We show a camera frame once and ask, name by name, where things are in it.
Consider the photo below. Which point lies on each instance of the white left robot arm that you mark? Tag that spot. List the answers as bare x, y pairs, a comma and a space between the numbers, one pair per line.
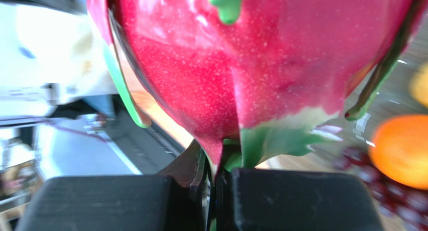
48, 58

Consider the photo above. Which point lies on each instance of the red dragon fruit toy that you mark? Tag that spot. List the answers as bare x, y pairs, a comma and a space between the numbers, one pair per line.
268, 73

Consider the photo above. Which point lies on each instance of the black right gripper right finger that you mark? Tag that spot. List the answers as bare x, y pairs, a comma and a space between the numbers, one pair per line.
257, 199

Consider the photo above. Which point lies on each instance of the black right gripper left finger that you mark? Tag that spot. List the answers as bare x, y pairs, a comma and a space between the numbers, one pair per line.
172, 199

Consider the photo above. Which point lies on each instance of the black table front rail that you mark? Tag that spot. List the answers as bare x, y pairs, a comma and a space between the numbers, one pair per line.
144, 151

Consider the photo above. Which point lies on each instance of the dark red grape bunch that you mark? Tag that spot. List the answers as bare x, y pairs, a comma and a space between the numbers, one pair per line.
394, 199

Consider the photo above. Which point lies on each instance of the small yellow lemon toy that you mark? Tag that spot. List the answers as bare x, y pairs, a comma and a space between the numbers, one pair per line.
418, 85

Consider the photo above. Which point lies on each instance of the orange fruit toy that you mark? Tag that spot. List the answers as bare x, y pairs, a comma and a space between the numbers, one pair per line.
399, 149

